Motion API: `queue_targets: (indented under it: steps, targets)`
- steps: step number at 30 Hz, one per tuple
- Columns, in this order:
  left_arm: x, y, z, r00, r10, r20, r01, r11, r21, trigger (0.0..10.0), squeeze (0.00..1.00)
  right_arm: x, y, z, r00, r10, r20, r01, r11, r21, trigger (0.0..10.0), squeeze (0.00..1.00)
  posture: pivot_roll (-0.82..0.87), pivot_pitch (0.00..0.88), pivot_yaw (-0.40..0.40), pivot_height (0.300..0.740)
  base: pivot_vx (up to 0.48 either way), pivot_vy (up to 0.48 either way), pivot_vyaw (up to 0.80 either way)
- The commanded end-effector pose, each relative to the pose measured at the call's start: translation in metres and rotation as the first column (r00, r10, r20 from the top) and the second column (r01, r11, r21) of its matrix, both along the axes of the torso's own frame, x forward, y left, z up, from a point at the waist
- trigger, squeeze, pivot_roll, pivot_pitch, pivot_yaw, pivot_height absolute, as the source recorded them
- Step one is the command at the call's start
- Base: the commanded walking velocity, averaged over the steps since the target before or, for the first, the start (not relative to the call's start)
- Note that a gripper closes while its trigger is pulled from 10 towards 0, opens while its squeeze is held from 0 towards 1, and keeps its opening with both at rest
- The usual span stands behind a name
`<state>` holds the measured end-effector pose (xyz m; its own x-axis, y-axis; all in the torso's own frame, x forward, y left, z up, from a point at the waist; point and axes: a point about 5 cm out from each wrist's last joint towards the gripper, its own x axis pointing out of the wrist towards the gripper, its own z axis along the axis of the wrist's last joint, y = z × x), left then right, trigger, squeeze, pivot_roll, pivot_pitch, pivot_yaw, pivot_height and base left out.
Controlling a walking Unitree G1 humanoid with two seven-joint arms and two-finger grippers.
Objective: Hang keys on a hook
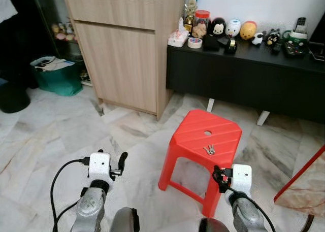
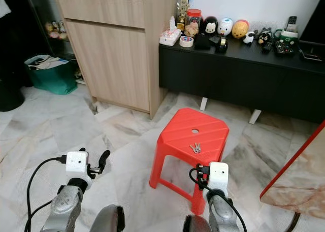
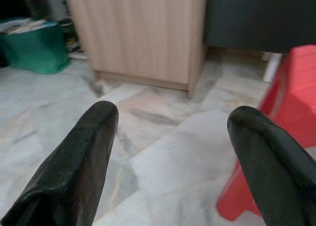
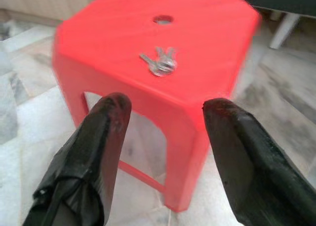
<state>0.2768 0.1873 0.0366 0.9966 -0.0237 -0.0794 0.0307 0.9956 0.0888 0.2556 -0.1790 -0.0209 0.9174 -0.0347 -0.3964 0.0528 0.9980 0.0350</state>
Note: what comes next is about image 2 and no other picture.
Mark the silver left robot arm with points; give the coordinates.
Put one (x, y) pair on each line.
(61, 211)

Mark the silver bunch of keys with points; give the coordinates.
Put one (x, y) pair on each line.
(195, 147)

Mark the red plastic stool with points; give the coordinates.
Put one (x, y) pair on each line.
(193, 133)

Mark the grey left robot leg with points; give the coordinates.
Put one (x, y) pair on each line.
(106, 221)

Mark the green shopping bag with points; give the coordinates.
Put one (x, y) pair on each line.
(53, 79)

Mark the marble table with red edge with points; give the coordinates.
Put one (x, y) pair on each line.
(299, 186)

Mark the black low console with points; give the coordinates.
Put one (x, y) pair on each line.
(233, 79)

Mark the light wooden cabinet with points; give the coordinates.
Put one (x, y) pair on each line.
(111, 54)

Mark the black round bin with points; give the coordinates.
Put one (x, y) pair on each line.
(10, 97)

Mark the black pouch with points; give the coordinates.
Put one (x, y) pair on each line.
(203, 42)

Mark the white tape roll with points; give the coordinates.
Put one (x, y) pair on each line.
(182, 41)

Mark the white tissue box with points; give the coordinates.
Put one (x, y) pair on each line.
(170, 37)

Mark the black remote control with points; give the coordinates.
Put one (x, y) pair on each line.
(268, 47)

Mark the small white black figurine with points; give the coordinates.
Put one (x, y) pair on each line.
(249, 37)

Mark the clear jar with red lid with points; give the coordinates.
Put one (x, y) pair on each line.
(193, 25)

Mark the black mouse plush toy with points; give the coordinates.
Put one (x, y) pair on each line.
(209, 25)

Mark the white round plush toy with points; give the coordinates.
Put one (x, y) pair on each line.
(225, 27)

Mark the yellow round plush toy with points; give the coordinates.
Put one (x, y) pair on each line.
(240, 29)

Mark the black keypad device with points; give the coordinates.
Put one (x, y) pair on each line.
(286, 49)

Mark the small gold trophy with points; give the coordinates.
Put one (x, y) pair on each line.
(182, 13)

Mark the green mug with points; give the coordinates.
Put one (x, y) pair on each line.
(287, 37)

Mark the white tablecloth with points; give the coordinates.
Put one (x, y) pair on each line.
(4, 6)

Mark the black television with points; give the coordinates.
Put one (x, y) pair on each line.
(314, 26)

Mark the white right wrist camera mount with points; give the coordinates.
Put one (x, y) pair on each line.
(218, 176)

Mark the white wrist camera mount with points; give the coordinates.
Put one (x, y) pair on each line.
(218, 176)
(77, 163)

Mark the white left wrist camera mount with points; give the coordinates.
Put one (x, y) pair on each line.
(77, 163)

